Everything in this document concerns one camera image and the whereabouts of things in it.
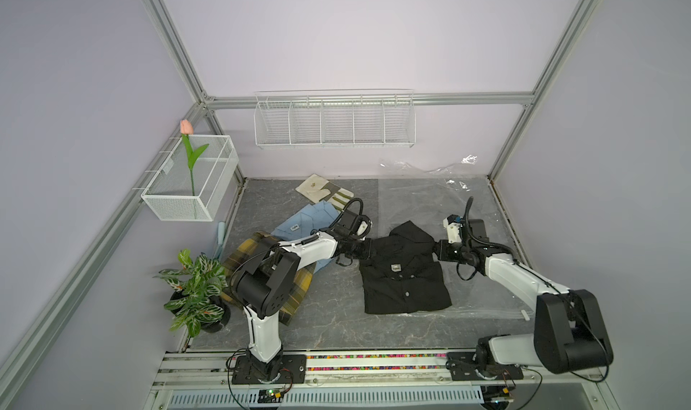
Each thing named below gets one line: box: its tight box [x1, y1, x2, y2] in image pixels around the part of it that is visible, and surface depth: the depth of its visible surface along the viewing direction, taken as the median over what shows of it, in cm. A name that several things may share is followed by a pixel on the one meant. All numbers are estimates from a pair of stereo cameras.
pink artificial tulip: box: [179, 119, 210, 197], surface depth 81 cm
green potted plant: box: [152, 248, 232, 339], surface depth 65 cm
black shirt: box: [358, 220, 453, 315], surface depth 87 cm
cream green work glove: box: [295, 173, 355, 212], surface depth 118 cm
